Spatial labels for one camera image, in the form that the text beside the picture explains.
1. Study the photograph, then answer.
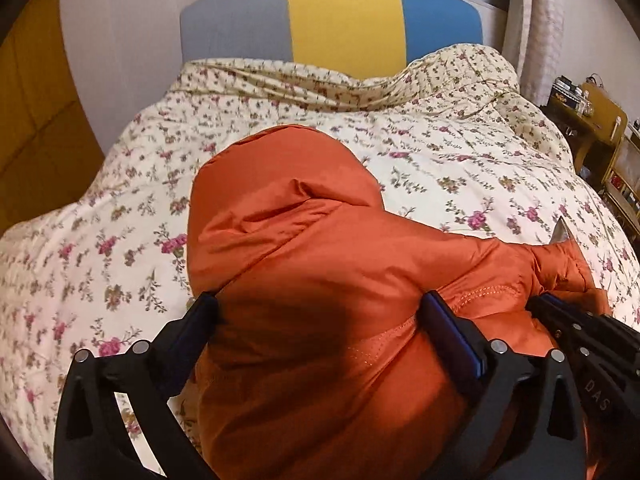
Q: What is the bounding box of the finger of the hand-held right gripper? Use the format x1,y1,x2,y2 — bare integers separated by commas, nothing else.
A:
526,292,640,361

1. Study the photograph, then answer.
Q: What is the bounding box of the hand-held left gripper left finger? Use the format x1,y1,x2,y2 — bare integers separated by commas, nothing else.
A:
52,291,221,480

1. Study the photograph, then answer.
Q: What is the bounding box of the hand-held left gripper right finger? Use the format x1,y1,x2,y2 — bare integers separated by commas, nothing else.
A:
419,291,587,480

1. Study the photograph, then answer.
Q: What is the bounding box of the orange hooded jacket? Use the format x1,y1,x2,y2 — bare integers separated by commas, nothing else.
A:
187,124,613,480

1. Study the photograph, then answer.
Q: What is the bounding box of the wooden shelf unit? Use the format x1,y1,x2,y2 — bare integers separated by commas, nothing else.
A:
600,125,640,248

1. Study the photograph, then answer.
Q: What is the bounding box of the floral cream blanket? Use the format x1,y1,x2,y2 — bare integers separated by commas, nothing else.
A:
0,42,640,480

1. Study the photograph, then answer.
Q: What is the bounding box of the wooden desk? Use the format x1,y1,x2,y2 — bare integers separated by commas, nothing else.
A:
545,77,628,181

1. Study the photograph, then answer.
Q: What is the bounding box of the yellow wardrobe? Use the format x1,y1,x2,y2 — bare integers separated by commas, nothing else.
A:
0,0,106,233

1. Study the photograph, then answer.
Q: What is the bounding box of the white lace curtain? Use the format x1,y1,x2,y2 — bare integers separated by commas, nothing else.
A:
502,0,566,108

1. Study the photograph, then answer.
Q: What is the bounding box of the grey yellow blue headboard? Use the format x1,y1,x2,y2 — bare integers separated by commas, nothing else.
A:
180,0,485,81

